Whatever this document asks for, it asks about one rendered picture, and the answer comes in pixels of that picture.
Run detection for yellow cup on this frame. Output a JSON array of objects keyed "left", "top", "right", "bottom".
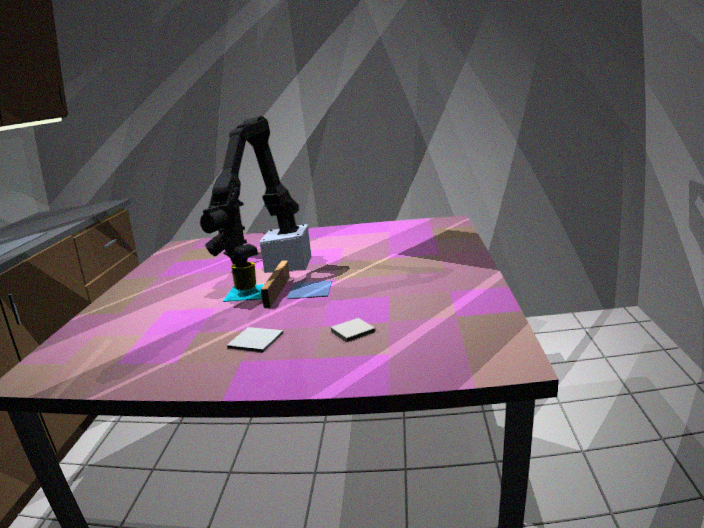
[{"left": 231, "top": 262, "right": 256, "bottom": 291}]

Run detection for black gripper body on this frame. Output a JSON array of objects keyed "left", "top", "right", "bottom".
[{"left": 220, "top": 223, "right": 258, "bottom": 259}]

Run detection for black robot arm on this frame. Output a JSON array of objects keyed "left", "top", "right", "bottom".
[{"left": 200, "top": 116, "right": 299, "bottom": 256}]

